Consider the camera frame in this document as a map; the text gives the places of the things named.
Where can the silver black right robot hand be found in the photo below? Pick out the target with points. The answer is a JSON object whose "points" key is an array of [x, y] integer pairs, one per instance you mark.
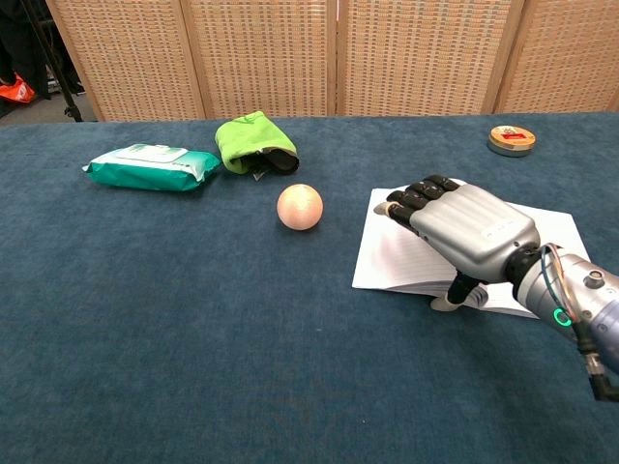
{"points": [[476, 227]]}

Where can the white notebook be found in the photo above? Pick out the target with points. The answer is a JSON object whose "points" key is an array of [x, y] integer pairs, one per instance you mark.
{"points": [[387, 261]]}

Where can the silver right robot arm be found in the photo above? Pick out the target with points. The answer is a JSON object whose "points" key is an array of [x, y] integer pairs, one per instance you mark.
{"points": [[595, 299]]}

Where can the round orange tin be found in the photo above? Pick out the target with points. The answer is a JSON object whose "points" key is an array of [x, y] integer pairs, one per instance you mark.
{"points": [[511, 141]]}

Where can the pink ball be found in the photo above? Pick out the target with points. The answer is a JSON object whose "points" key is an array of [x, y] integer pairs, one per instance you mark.
{"points": [[300, 207]]}

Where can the woven wooden screen panel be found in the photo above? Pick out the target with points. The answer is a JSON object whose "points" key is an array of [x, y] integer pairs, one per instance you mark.
{"points": [[566, 53], [425, 53], [263, 53], [130, 53]]}

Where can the green cloth pouch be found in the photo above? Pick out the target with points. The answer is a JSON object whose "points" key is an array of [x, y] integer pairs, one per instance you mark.
{"points": [[249, 137]]}

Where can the blue felt table mat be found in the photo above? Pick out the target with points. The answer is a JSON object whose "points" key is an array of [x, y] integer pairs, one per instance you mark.
{"points": [[193, 314]]}

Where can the teal wet wipes pack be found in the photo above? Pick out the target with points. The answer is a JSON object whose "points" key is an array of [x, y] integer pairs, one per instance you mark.
{"points": [[150, 166]]}

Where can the black tripod stand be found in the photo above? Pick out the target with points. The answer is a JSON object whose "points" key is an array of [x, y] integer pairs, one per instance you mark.
{"points": [[60, 77]]}

